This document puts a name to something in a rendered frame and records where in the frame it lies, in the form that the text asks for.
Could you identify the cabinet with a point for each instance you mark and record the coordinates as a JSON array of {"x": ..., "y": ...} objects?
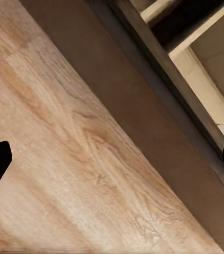
[{"x": 169, "y": 100}]

